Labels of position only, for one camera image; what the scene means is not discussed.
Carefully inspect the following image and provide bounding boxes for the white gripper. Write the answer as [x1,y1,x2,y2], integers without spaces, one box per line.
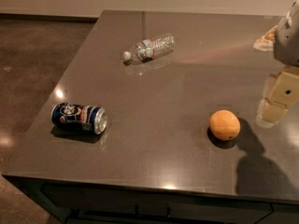
[253,0,299,124]

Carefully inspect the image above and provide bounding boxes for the blue pepsi can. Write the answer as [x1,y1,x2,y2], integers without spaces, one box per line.
[51,103,107,135]

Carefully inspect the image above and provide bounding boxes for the orange fruit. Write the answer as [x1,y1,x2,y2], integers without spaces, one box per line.
[209,110,241,141]

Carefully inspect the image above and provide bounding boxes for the clear plastic water bottle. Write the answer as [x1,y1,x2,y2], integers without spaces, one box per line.
[123,34,175,63]

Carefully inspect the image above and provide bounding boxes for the dark cabinet under counter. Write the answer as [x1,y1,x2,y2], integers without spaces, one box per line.
[4,174,299,224]

